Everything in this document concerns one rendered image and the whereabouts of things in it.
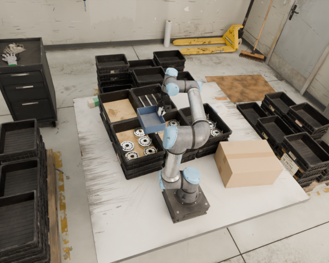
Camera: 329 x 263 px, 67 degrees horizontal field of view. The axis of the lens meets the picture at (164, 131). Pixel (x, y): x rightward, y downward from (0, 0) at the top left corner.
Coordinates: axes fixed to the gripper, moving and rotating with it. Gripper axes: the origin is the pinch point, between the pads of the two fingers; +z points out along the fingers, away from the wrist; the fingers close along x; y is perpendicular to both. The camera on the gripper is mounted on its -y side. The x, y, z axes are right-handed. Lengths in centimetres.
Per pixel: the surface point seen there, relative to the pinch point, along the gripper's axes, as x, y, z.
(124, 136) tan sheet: 19.9, 12.9, 32.5
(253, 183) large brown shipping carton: -68, -47, 30
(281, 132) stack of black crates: -171, 25, 52
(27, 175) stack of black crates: 95, 26, 88
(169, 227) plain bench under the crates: 3, -62, 43
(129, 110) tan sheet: 9, 43, 31
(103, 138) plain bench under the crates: 33, 26, 47
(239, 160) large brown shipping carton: -55, -35, 15
